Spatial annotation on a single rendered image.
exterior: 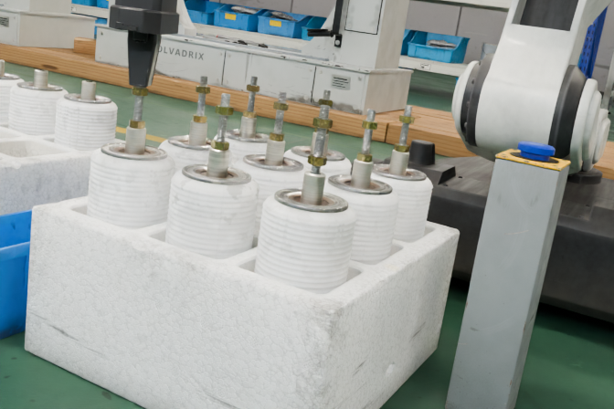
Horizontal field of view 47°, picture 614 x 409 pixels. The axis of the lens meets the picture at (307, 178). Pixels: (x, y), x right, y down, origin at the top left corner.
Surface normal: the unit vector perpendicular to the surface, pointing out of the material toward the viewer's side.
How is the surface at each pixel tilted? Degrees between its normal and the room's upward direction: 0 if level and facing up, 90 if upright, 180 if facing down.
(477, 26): 90
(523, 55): 49
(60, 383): 0
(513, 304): 90
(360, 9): 90
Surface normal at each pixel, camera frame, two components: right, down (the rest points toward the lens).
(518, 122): -0.47, 0.37
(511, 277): -0.48, 0.13
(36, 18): 0.88, 0.22
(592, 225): -0.22, -0.58
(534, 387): 0.14, -0.97
